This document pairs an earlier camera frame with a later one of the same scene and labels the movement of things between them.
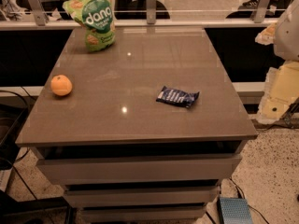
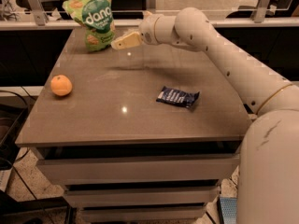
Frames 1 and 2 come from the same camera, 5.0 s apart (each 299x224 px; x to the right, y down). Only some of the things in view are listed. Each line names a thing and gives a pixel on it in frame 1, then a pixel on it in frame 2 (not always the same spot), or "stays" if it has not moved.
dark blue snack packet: x=177 y=97 stays
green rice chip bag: x=94 y=10 stays
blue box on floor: x=234 y=211 stays
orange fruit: x=61 y=85 stays
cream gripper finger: x=281 y=91 -> x=132 y=39
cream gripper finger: x=266 y=35 -> x=148 y=13
